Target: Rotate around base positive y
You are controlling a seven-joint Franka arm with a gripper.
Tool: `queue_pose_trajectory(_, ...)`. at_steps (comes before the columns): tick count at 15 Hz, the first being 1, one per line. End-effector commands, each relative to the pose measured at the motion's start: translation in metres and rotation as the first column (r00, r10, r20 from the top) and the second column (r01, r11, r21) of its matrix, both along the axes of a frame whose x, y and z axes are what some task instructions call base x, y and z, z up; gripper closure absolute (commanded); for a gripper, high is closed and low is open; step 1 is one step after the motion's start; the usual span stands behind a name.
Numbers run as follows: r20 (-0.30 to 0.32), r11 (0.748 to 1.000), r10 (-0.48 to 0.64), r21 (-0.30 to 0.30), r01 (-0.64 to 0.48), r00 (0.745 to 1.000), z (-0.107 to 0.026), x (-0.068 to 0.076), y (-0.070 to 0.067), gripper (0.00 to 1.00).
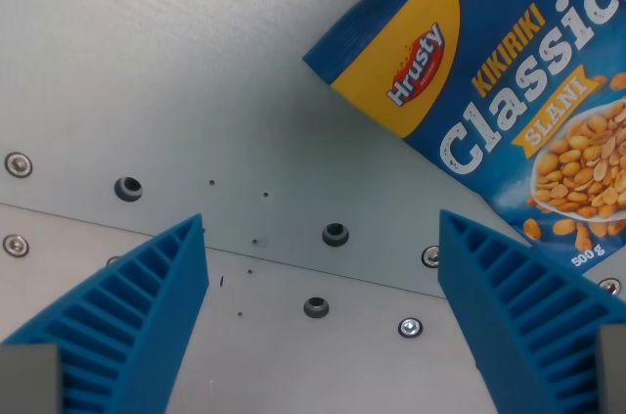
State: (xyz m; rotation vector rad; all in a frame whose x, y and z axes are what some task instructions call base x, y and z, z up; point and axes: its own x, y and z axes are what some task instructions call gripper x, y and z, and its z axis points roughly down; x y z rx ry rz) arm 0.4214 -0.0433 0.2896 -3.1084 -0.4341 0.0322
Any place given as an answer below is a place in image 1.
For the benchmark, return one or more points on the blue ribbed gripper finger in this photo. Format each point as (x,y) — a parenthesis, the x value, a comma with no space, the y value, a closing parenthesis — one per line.
(528,316)
(142,306)

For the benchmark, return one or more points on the silver countersunk screw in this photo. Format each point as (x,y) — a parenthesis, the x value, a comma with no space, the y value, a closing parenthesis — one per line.
(609,286)
(113,261)
(18,164)
(15,244)
(410,327)
(431,256)

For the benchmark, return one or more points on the blue Hrusty peanut bag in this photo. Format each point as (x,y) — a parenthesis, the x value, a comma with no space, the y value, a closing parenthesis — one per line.
(494,86)

